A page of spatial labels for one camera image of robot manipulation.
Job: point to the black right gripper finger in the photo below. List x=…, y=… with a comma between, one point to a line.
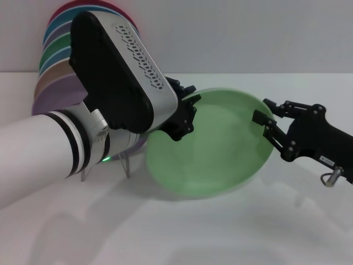
x=278, y=140
x=298, y=110

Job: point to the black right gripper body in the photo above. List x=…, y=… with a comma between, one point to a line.
x=325, y=138

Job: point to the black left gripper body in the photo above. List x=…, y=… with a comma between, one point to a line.
x=169, y=125

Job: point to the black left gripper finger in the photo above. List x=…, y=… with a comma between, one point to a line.
x=187, y=118
x=179, y=87

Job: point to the light green plate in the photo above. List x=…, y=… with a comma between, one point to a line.
x=209, y=154

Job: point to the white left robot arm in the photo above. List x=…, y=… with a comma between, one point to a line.
x=33, y=154

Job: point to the clear acrylic plate rack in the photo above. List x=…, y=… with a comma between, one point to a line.
x=127, y=165

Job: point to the lavender plate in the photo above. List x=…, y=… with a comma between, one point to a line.
x=60, y=94

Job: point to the red plate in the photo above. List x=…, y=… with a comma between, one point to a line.
x=96, y=4

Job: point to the beige plate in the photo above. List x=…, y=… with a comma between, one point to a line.
x=52, y=77

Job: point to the light blue plate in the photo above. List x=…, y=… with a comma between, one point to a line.
x=55, y=56

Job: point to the dark green plate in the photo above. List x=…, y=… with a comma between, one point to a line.
x=55, y=45

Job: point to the grey purple plate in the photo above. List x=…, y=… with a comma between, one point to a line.
x=59, y=30

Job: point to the teal blue plate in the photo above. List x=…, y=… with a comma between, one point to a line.
x=59, y=19

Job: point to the black silver wrist camera box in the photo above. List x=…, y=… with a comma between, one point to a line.
x=110, y=82

